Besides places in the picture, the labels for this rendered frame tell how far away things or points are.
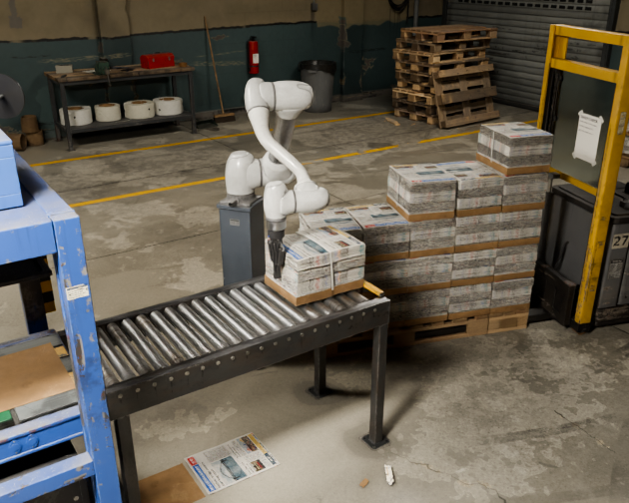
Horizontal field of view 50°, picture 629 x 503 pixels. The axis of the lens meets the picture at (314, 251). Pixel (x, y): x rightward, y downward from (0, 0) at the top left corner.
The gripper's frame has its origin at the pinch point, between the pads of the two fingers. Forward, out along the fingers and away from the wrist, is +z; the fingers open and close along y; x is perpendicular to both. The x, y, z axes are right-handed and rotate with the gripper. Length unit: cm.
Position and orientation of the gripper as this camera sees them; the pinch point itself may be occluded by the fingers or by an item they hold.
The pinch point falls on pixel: (277, 270)
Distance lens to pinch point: 301.3
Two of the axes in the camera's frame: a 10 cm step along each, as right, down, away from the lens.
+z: 0.0, 9.3, 3.7
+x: -8.3, 2.0, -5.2
